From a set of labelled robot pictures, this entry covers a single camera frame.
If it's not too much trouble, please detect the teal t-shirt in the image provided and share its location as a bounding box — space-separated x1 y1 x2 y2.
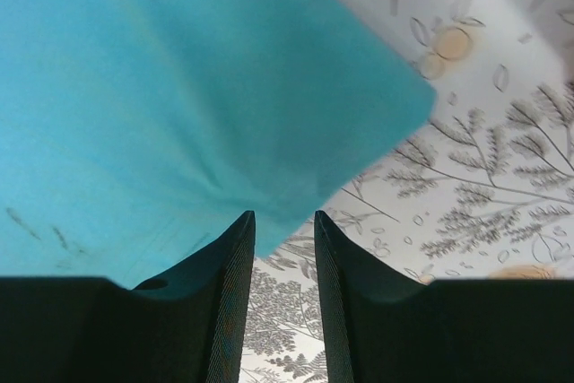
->
1 0 436 287

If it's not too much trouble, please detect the floral table mat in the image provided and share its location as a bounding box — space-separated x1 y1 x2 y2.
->
239 0 574 383

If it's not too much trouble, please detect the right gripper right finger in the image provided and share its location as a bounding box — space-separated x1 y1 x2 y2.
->
314 211 573 382

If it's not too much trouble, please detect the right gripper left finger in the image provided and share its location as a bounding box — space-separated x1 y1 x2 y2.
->
1 211 256 383

